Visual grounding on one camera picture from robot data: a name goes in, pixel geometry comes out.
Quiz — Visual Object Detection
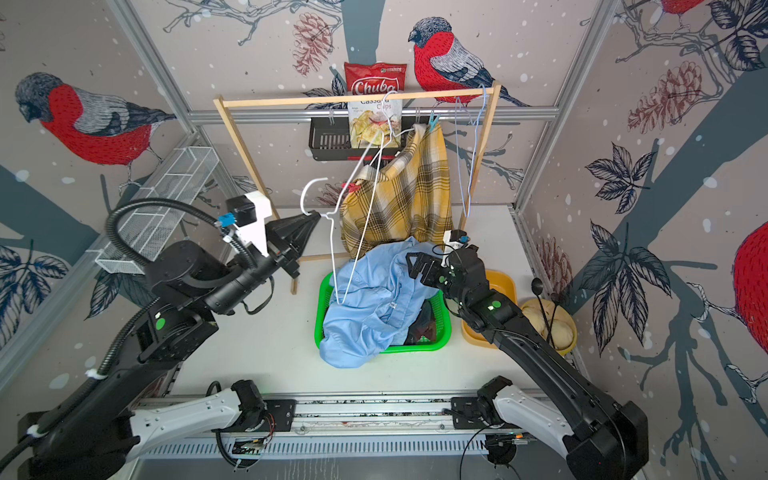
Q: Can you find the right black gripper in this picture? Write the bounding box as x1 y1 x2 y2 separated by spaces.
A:
405 251 470 311

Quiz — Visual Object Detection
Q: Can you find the green plastic mesh basket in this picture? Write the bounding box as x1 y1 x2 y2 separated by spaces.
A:
314 273 452 354

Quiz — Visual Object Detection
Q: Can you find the dark multicolour plaid shirt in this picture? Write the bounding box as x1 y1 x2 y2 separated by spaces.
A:
403 300 437 346

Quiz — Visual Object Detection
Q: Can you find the light blue shirt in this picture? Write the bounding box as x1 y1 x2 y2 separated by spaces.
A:
318 237 440 369

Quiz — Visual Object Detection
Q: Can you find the white hanger of blue shirt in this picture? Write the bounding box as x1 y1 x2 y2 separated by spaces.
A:
321 147 380 305

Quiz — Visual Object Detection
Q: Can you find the white blue wire hanger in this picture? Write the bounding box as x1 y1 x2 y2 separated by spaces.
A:
454 87 488 219

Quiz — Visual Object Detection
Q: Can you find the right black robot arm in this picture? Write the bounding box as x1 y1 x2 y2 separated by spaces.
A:
406 245 649 479

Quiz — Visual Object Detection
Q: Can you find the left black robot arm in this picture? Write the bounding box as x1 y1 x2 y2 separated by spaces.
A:
1 194 321 479

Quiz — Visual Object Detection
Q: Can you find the white hanger of yellow shirt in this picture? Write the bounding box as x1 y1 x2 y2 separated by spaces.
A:
370 91 402 172

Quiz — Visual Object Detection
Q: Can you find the yellow plastic tray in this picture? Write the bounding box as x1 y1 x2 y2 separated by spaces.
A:
461 270 517 348

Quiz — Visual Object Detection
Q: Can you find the yellow plaid shirt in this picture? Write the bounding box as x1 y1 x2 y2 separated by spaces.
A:
341 125 453 257

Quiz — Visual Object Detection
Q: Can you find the red clothespin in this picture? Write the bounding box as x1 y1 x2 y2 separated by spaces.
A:
342 182 360 194

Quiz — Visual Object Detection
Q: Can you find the black spoon in bowl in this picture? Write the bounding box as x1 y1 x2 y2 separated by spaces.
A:
531 277 556 348

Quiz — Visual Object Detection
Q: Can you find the yellow round bowl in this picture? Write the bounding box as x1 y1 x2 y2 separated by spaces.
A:
522 299 578 356

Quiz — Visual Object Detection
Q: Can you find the red Chuba chips bag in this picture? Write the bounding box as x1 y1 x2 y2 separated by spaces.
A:
344 62 407 148

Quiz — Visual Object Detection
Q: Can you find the teal clothespin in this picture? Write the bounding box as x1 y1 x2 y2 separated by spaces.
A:
426 110 439 133

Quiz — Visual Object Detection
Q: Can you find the wooden clothes rack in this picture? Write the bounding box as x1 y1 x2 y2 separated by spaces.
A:
213 82 503 296

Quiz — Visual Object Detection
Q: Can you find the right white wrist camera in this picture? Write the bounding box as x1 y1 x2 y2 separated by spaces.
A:
443 229 470 253

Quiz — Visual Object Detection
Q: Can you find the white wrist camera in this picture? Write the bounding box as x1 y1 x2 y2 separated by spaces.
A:
215 191 273 257
443 229 470 253

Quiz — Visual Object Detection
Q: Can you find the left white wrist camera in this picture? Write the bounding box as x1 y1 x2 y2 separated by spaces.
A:
215 191 273 257

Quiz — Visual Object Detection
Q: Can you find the black wall bracket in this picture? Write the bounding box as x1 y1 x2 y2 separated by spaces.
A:
308 116 416 162

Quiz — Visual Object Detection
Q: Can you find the white wire mesh basket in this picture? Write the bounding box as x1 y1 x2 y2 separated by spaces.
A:
95 146 220 276

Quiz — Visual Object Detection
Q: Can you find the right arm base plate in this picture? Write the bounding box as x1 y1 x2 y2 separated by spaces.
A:
446 397 504 430

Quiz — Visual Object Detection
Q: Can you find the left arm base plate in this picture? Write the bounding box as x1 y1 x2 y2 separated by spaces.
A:
214 399 297 433

